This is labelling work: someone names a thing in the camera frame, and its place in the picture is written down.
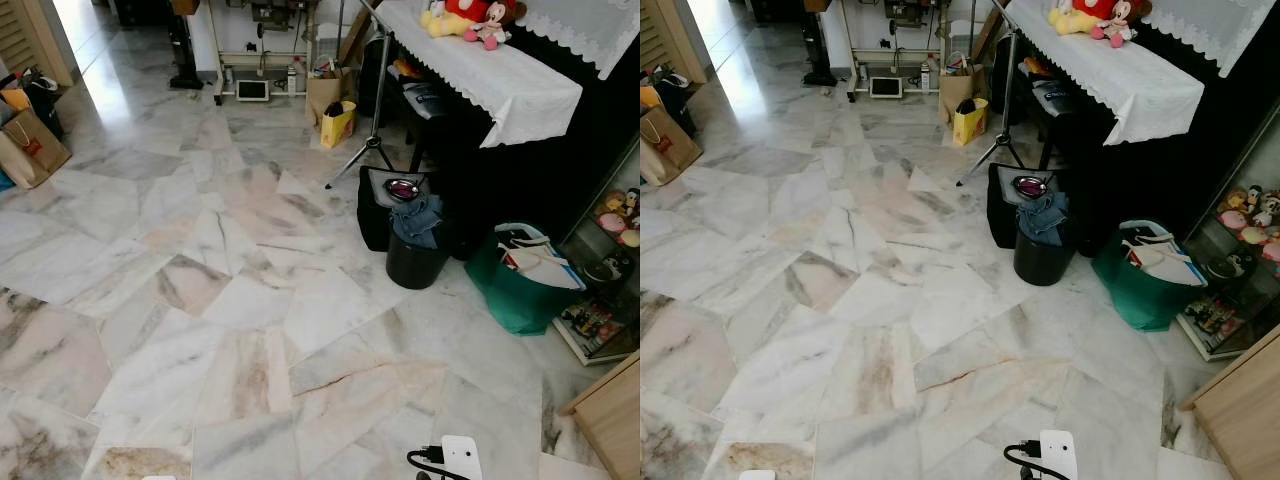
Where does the brown bag with red logo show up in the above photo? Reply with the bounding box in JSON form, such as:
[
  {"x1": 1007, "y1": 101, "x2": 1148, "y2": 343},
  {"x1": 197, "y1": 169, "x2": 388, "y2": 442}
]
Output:
[
  {"x1": 640, "y1": 105, "x2": 705, "y2": 188},
  {"x1": 0, "y1": 108, "x2": 73, "y2": 191}
]

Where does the black upright piano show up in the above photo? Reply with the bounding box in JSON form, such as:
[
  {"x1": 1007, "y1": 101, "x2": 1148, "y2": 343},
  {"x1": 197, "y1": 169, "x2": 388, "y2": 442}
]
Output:
[
  {"x1": 1030, "y1": 20, "x2": 1280, "y2": 259},
  {"x1": 400, "y1": 25, "x2": 641, "y2": 263}
]

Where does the green fabric bag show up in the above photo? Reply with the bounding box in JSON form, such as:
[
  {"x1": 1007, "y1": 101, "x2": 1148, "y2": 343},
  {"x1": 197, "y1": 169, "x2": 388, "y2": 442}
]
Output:
[
  {"x1": 464, "y1": 222, "x2": 588, "y2": 337},
  {"x1": 1090, "y1": 218, "x2": 1209, "y2": 333}
]

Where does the black shopping bag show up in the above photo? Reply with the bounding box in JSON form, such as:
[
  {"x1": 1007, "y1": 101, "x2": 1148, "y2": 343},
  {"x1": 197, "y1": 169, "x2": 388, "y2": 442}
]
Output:
[
  {"x1": 18, "y1": 68, "x2": 67, "y2": 141},
  {"x1": 650, "y1": 65, "x2": 699, "y2": 137}
]

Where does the light wood cabinet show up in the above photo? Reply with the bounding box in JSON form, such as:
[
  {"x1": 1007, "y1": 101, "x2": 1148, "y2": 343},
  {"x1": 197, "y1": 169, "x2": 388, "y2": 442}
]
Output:
[
  {"x1": 558, "y1": 350, "x2": 641, "y2": 480},
  {"x1": 1182, "y1": 322, "x2": 1280, "y2": 480}
]

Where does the wooden louvre door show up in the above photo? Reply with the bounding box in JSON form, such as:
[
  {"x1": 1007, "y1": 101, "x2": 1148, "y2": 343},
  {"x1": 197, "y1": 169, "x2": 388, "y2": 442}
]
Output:
[
  {"x1": 640, "y1": 0, "x2": 714, "y2": 81},
  {"x1": 0, "y1": 0, "x2": 81, "y2": 87}
]

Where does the white scalloped lace cloth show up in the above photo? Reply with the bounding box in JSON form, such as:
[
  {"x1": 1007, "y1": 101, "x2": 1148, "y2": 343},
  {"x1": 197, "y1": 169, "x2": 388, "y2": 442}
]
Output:
[
  {"x1": 1138, "y1": 0, "x2": 1278, "y2": 79},
  {"x1": 512, "y1": 0, "x2": 641, "y2": 81}
]

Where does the blue denim cloth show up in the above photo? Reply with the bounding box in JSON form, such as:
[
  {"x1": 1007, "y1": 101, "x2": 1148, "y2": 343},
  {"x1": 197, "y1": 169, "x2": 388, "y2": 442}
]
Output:
[
  {"x1": 391, "y1": 195, "x2": 445, "y2": 250},
  {"x1": 1018, "y1": 192, "x2": 1072, "y2": 247}
]

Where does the long white lace cloth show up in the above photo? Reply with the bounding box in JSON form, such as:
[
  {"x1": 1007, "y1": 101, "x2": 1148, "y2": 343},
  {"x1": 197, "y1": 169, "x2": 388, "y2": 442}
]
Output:
[
  {"x1": 1003, "y1": 0, "x2": 1207, "y2": 148},
  {"x1": 375, "y1": 0, "x2": 585, "y2": 150}
]

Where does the black round bin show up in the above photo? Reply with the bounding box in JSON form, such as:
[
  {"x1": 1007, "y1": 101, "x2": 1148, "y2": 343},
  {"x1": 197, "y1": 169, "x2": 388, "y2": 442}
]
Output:
[
  {"x1": 386, "y1": 225, "x2": 451, "y2": 291},
  {"x1": 1013, "y1": 222, "x2": 1078, "y2": 288}
]

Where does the black upright vacuum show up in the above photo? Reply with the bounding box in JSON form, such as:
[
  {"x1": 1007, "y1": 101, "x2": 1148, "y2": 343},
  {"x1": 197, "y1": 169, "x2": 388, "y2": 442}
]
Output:
[
  {"x1": 165, "y1": 12, "x2": 205, "y2": 92},
  {"x1": 800, "y1": 8, "x2": 839, "y2": 88}
]

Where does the black piano bench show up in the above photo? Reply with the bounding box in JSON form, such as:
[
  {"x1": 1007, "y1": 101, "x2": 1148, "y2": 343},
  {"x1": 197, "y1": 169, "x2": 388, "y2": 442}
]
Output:
[
  {"x1": 1015, "y1": 52, "x2": 1083, "y2": 171},
  {"x1": 385, "y1": 55, "x2": 453, "y2": 173}
]

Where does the red Minnie Mouse plush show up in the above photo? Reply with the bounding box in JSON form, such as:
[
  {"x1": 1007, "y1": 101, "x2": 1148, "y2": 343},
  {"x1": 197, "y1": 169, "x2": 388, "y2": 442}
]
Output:
[
  {"x1": 1073, "y1": 0, "x2": 1153, "y2": 49},
  {"x1": 443, "y1": 0, "x2": 529, "y2": 52}
]

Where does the black square bag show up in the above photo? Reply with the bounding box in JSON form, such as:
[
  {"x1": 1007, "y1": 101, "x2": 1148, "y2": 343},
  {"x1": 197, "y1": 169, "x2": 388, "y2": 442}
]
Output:
[
  {"x1": 987, "y1": 163, "x2": 1063, "y2": 249},
  {"x1": 357, "y1": 166, "x2": 438, "y2": 253}
]

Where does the yellow plush toy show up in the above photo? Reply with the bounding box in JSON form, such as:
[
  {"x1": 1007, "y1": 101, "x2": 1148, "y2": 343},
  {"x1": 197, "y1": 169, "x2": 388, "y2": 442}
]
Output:
[
  {"x1": 419, "y1": 3, "x2": 471, "y2": 40},
  {"x1": 1047, "y1": 2, "x2": 1098, "y2": 37}
]

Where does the black tripod stand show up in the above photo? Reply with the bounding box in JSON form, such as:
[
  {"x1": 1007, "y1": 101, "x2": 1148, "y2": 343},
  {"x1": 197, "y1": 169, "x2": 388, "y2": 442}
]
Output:
[
  {"x1": 324, "y1": 0, "x2": 398, "y2": 190},
  {"x1": 955, "y1": 0, "x2": 1028, "y2": 188}
]

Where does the yellow paper bag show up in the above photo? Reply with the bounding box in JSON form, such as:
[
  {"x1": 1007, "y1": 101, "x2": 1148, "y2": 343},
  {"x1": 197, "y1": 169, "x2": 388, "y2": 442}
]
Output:
[
  {"x1": 952, "y1": 97, "x2": 990, "y2": 148},
  {"x1": 320, "y1": 100, "x2": 358, "y2": 150}
]

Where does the plain brown paper bag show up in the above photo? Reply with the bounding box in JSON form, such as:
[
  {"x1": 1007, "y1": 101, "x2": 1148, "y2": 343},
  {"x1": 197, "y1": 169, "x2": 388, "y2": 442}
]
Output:
[
  {"x1": 937, "y1": 58, "x2": 983, "y2": 124},
  {"x1": 304, "y1": 62, "x2": 347, "y2": 127}
]

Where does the sewing machine table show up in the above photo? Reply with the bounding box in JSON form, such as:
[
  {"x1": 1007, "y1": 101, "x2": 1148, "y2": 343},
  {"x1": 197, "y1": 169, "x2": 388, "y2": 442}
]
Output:
[
  {"x1": 205, "y1": 0, "x2": 346, "y2": 107},
  {"x1": 838, "y1": 0, "x2": 976, "y2": 103}
]

